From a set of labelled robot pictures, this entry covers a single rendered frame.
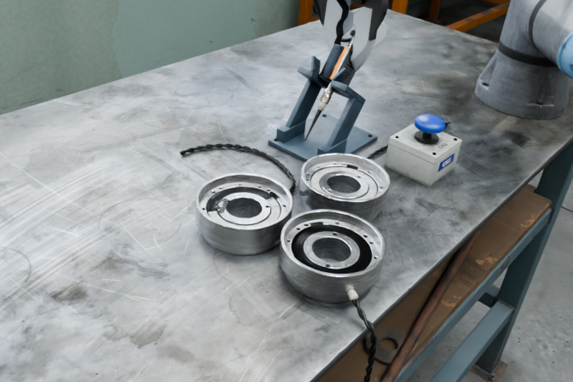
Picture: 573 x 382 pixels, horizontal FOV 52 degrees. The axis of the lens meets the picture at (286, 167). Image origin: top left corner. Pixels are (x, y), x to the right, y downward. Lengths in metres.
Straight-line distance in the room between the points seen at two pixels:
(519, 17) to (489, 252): 0.41
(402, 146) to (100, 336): 0.44
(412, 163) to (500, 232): 0.44
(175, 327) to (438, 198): 0.38
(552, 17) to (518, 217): 0.46
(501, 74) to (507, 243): 0.32
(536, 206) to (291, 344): 0.84
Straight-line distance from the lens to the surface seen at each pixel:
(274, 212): 0.65
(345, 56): 0.79
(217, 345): 0.54
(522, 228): 1.22
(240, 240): 0.61
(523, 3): 1.01
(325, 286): 0.57
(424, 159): 0.77
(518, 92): 1.03
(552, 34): 0.92
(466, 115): 1.00
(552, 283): 2.05
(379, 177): 0.73
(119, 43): 2.46
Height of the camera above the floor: 1.21
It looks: 32 degrees down
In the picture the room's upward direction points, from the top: 5 degrees clockwise
